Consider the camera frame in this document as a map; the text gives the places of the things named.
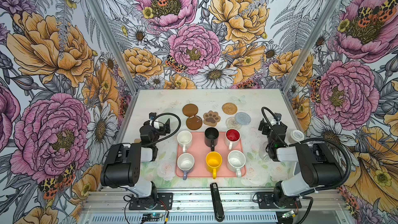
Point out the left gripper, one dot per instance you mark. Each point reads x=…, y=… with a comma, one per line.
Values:
x=162, y=128

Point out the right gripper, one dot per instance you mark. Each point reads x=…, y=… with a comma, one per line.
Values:
x=266, y=126

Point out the glossy brown round coaster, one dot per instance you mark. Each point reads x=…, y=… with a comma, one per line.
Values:
x=194, y=122

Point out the dark brown round coaster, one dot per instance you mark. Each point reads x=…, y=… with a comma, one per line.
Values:
x=190, y=110

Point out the grey woven round coaster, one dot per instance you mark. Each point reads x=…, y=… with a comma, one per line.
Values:
x=242, y=118

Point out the red interior white mug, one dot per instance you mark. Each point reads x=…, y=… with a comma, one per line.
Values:
x=232, y=138

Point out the white patterned round coaster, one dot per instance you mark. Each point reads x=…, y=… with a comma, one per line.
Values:
x=231, y=123

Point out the cork round coaster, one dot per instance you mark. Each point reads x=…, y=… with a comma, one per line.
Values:
x=229, y=108

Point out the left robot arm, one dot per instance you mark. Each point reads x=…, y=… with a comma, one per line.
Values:
x=122, y=167

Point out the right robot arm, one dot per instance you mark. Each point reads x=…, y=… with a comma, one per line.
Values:
x=318, y=169

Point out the white paper cup with lid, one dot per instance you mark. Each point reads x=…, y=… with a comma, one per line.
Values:
x=297, y=136

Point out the clear glass cup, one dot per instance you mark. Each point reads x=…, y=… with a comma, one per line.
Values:
x=263, y=152

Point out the paw shaped coaster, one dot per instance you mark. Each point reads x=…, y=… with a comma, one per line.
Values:
x=211, y=118

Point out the pink tray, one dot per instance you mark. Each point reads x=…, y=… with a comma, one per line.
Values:
x=199, y=150

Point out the black mug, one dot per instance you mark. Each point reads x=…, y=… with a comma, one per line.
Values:
x=211, y=138

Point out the yellow mug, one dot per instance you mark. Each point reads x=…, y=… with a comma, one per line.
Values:
x=213, y=163

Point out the green circuit board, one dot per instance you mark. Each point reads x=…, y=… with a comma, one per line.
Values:
x=152, y=217

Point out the black center bar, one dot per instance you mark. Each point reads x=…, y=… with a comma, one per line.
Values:
x=216, y=201

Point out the white mug purple handle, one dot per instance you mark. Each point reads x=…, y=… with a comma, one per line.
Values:
x=185, y=163

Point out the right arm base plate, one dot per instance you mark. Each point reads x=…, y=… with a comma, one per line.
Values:
x=268, y=200

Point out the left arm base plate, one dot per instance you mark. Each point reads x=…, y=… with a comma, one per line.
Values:
x=161, y=202

